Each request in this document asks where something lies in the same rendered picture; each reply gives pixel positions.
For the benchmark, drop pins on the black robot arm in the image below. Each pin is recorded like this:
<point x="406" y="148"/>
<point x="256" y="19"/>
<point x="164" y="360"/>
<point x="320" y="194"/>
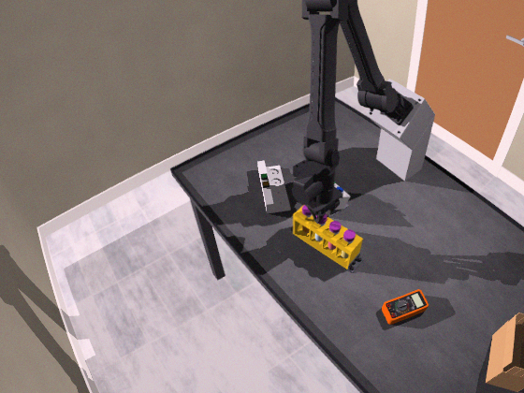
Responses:
<point x="320" y="146"/>

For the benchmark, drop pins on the dark grey table edge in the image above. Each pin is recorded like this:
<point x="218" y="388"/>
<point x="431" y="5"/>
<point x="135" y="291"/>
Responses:
<point x="251" y="267"/>

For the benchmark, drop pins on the orange digital multimeter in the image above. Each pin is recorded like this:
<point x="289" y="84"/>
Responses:
<point x="403" y="307"/>

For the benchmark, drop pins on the white key housing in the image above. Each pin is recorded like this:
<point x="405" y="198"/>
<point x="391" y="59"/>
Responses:
<point x="343" y="201"/>

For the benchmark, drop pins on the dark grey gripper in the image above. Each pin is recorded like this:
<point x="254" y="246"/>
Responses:
<point x="325" y="203"/>

